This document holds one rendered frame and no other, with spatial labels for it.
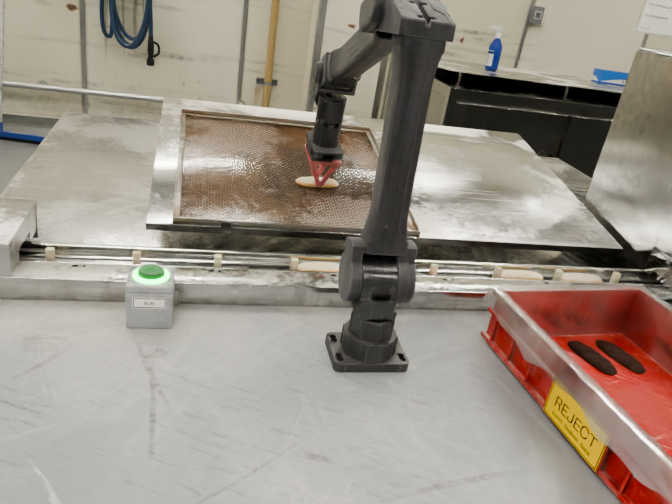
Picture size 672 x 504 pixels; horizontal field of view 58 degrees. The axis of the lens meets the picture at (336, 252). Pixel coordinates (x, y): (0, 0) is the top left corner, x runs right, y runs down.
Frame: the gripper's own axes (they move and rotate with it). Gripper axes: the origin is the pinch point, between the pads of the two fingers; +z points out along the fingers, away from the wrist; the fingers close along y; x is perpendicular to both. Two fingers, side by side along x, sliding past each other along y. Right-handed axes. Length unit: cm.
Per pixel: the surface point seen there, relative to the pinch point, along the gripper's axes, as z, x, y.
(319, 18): 45, 70, -306
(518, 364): -1, 21, 58
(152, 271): -5, -35, 40
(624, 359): 1, 43, 57
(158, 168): 1.5, -34.5, -3.6
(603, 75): 26, 216, -186
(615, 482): -4, 22, 82
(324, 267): 2.3, -4.3, 29.6
